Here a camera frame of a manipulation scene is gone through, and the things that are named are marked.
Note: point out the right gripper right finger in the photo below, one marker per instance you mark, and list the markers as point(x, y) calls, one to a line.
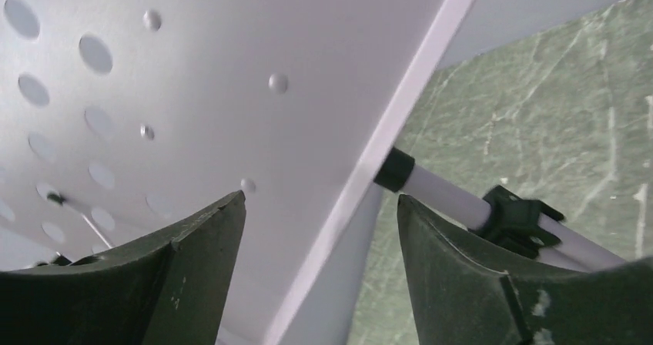
point(465, 290)

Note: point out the white perforated music stand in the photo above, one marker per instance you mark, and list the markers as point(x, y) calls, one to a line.
point(122, 117)

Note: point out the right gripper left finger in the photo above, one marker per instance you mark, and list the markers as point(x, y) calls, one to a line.
point(167, 287)

